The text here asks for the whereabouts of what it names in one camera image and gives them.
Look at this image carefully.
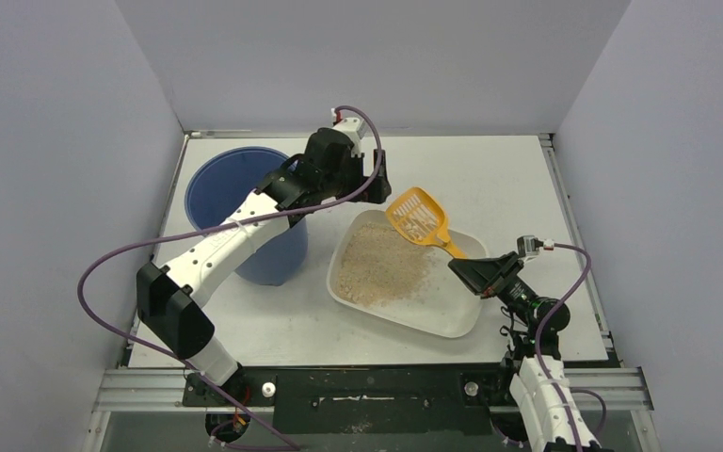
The yellow slotted litter scoop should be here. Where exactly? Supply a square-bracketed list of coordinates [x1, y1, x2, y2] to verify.
[385, 186, 467, 258]

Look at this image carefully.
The white plastic litter tray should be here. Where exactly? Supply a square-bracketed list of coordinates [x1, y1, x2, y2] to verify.
[327, 210, 482, 338]

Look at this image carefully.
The blue plastic bucket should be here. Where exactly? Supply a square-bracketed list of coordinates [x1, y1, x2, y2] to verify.
[185, 146, 309, 286]

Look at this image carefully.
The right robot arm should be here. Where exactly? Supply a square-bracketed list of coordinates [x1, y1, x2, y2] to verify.
[448, 244, 605, 451]

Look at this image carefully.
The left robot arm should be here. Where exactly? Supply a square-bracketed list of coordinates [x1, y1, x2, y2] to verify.
[137, 118, 392, 386]

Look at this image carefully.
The beige cat litter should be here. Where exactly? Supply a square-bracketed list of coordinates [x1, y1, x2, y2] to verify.
[337, 222, 432, 307]

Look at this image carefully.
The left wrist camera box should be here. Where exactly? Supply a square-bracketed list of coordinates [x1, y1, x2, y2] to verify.
[330, 108, 369, 158]

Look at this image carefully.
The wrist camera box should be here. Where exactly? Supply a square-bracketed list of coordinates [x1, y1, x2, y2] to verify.
[330, 108, 369, 158]
[517, 235, 555, 263]

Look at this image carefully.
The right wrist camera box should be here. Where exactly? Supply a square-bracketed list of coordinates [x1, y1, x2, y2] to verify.
[517, 235, 555, 263]

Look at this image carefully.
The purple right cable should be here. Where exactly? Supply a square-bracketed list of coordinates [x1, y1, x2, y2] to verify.
[535, 241, 607, 452]

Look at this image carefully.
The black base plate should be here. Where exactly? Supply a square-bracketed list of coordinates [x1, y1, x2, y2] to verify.
[180, 364, 525, 437]

